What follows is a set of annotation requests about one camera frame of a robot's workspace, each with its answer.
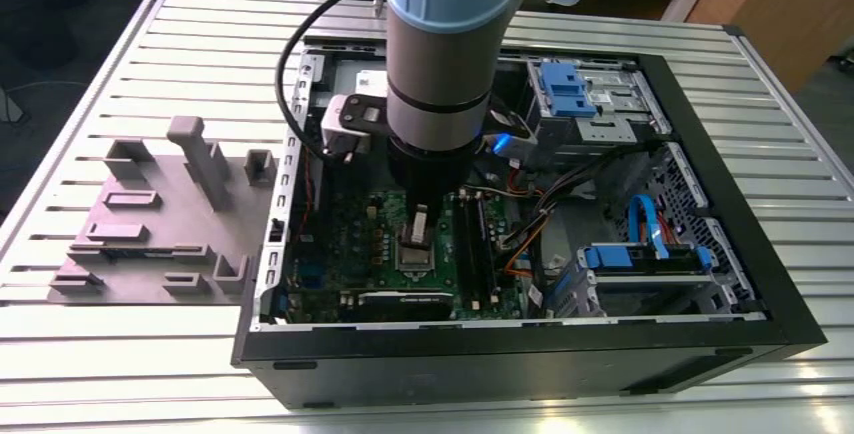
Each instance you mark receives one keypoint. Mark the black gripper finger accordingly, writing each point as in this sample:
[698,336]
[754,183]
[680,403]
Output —
[420,224]

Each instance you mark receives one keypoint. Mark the silver square CPU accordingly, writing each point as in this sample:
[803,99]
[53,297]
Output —
[417,257]

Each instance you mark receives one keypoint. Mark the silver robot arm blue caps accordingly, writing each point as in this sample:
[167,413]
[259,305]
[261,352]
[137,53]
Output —
[441,79]

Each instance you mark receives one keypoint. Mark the CPU socket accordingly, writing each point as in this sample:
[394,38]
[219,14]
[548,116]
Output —
[401,260]

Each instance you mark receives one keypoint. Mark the grey power supply unit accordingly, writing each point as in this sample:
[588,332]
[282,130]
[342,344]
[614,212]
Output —
[368,174]

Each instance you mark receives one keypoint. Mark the black RAM slot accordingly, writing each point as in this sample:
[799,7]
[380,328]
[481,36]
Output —
[482,254]
[468,254]

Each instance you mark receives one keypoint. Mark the green motherboard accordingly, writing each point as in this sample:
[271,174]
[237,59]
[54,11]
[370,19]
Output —
[354,264]

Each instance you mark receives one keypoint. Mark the black graphics card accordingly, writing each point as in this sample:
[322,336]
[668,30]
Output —
[401,305]

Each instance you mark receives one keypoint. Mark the blue VGA port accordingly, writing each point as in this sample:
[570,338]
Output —
[313,274]

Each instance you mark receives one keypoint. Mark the blue plastic drive latch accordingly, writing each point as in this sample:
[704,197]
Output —
[568,89]

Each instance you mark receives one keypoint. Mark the grey metal drive cage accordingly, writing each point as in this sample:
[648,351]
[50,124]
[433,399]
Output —
[608,129]

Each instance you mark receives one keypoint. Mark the hard disk in blue carrier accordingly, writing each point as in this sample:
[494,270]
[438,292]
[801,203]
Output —
[610,256]

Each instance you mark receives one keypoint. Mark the black PC case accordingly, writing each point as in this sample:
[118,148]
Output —
[534,354]

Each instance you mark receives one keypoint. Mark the grey parts rack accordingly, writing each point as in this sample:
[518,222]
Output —
[187,239]

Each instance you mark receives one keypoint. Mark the grey metal disk bay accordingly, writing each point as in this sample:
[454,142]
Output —
[657,281]

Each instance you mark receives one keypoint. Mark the wooden cabinet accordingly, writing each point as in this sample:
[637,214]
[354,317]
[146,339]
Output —
[788,14]

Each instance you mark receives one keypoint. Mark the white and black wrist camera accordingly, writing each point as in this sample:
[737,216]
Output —
[516,143]

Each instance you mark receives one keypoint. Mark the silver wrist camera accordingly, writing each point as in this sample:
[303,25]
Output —
[347,119]

